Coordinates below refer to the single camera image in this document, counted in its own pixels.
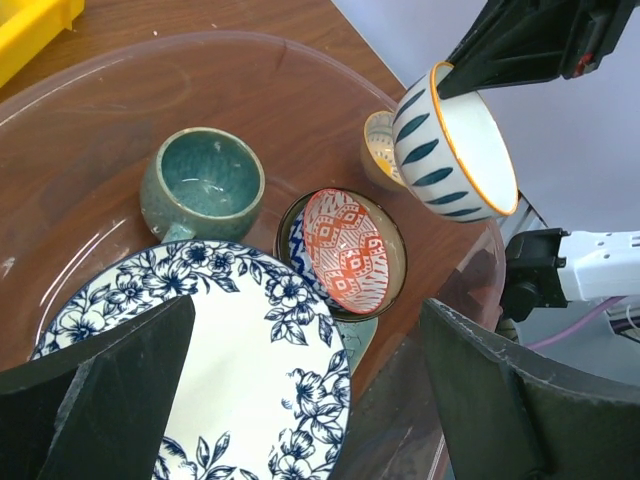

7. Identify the red patterned bowl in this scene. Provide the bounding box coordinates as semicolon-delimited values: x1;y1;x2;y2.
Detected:
287;188;390;315

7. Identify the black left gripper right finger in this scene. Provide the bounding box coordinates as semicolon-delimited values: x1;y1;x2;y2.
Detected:
420;299;639;479

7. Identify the dark blue patterned plate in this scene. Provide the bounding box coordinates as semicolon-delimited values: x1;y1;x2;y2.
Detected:
34;240;351;479

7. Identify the mint divided rectangular plate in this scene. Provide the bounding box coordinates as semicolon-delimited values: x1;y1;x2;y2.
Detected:
337;317;379;373

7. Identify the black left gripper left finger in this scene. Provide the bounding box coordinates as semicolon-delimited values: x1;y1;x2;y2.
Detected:
1;296;195;479

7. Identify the clear plastic bin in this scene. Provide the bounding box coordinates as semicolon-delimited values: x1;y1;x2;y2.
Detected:
1;31;505;479

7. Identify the yellow patterned bowl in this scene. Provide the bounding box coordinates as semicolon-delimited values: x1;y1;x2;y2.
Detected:
360;110;406;192

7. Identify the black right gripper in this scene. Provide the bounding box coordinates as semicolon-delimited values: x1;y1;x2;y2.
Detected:
437;0;638;99

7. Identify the beige bowl with black rim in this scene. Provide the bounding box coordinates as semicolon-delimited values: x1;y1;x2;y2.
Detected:
272;189;408;322

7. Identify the yellow plastic tray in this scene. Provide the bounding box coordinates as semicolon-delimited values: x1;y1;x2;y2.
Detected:
1;0;85;86

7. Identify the white bowl teal leaf pattern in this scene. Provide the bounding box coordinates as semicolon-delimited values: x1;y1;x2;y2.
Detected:
392;62;519;224

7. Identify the teal glazed ceramic mug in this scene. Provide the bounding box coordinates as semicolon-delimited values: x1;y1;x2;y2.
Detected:
139;127;266;243

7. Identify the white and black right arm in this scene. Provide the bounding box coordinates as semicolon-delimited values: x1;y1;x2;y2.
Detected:
437;0;639;322

